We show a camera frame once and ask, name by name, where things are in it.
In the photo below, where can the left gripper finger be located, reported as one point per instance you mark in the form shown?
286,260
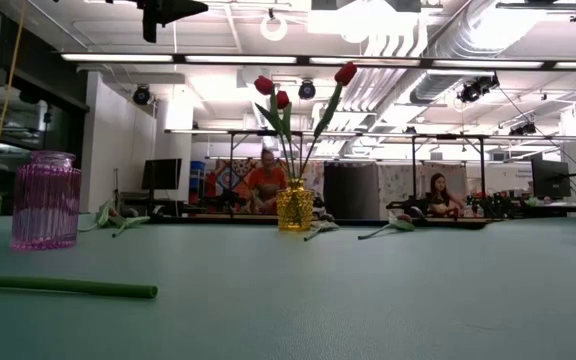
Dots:
183,5
180,15

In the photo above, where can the dark red artificial tulip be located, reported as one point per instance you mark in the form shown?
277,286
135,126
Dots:
393,225
103,212

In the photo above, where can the green stem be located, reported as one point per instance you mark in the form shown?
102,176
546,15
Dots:
68,286

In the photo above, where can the pink ribbed glass vase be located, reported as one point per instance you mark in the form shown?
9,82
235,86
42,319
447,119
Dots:
45,205

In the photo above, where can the yellow glass vase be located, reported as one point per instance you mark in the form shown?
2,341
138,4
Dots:
295,205

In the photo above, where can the black ceiling spotlight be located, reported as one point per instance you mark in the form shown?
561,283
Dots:
523,129
141,95
306,90

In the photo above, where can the long light bar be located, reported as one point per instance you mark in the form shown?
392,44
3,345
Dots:
248,59

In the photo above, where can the thin yellow pole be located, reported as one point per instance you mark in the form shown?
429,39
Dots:
10,80

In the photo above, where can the black monitor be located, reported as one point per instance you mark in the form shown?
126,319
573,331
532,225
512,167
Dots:
550,179
161,174

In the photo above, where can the blue bin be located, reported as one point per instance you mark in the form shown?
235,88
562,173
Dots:
197,175

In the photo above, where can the colourful patterned quilt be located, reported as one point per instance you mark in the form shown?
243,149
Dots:
228,179

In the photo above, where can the person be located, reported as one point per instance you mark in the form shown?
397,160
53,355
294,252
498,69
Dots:
267,180
440,192

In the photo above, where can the black curtain panel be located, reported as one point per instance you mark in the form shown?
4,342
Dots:
350,190

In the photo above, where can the white cloth panel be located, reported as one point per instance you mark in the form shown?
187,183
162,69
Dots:
398,182

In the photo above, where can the teal table mat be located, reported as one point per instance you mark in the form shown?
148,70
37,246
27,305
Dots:
318,300

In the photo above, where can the black metal rig frame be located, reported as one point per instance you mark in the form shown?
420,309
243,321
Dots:
231,170
482,170

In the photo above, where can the silver ventilation duct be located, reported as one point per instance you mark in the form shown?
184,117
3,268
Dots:
438,85

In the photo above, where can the black ceiling camera cluster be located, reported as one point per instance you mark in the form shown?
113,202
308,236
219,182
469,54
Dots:
478,87

